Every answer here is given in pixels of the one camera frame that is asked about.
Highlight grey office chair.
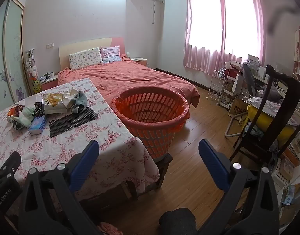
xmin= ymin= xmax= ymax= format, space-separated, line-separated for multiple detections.
xmin=242 ymin=62 xmax=263 ymax=96

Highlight floral glass wardrobe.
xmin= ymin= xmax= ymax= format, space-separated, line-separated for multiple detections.
xmin=0 ymin=0 xmax=34 ymax=118

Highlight person's black trouser knee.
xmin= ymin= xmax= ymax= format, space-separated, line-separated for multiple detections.
xmin=158 ymin=208 xmax=198 ymax=235

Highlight pink curtain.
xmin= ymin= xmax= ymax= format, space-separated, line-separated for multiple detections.
xmin=220 ymin=0 xmax=267 ymax=76
xmin=184 ymin=0 xmax=226 ymax=69

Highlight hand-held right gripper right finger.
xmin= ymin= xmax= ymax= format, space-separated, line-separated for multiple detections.
xmin=196 ymin=139 xmax=280 ymax=235

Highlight beige pink headboard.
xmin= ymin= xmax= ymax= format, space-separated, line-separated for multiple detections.
xmin=59 ymin=37 xmax=126 ymax=70

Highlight floral pillow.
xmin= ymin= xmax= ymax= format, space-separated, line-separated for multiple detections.
xmin=68 ymin=47 xmax=103 ymax=71

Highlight blue tissue packet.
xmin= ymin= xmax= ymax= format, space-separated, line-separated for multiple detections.
xmin=28 ymin=116 xmax=47 ymax=135

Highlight orange plastic laundry basket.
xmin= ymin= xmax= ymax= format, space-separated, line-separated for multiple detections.
xmin=111 ymin=86 xmax=190 ymax=159

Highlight black mesh mat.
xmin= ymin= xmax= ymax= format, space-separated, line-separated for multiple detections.
xmin=49 ymin=106 xmax=98 ymax=138

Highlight brown paper bag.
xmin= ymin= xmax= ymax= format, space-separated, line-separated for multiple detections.
xmin=228 ymin=98 xmax=249 ymax=117

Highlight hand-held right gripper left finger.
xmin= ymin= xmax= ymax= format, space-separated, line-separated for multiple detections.
xmin=18 ymin=139 xmax=104 ymax=235

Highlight small items on nightstand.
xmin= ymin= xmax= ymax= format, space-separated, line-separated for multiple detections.
xmin=41 ymin=71 xmax=56 ymax=81

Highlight pile of boxes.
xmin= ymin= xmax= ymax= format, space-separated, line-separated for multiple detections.
xmin=272 ymin=127 xmax=300 ymax=226

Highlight pink nightstand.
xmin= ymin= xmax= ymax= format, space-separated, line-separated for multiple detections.
xmin=130 ymin=57 xmax=148 ymax=67
xmin=40 ymin=75 xmax=59 ymax=91

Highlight grey green cloth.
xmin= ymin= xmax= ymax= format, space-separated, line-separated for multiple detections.
xmin=70 ymin=92 xmax=88 ymax=115

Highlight dark wooden chair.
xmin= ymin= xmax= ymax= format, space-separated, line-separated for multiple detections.
xmin=230 ymin=65 xmax=300 ymax=167

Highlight bed with salmon duvet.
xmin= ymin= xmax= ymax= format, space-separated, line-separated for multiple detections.
xmin=57 ymin=56 xmax=200 ymax=108

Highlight floral tablecloth table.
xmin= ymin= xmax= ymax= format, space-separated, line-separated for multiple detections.
xmin=0 ymin=78 xmax=160 ymax=216

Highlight white shelf cart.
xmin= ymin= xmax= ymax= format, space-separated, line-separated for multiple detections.
xmin=220 ymin=61 xmax=243 ymax=108

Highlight hanging plush toys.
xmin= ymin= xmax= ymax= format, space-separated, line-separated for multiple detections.
xmin=25 ymin=50 xmax=39 ymax=84

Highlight pink striped pillow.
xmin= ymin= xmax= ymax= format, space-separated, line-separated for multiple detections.
xmin=100 ymin=45 xmax=122 ymax=63

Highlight yellow cushion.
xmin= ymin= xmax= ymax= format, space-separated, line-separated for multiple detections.
xmin=247 ymin=104 xmax=297 ymax=147

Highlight dark wooden stool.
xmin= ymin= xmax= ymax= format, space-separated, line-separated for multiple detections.
xmin=152 ymin=152 xmax=173 ymax=189

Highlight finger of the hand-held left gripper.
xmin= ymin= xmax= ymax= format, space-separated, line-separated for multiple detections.
xmin=0 ymin=151 xmax=22 ymax=177

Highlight white wire cart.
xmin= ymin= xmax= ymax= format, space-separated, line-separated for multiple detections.
xmin=208 ymin=70 xmax=226 ymax=104

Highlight white tube frame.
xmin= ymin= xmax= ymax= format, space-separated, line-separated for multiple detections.
xmin=225 ymin=111 xmax=248 ymax=137

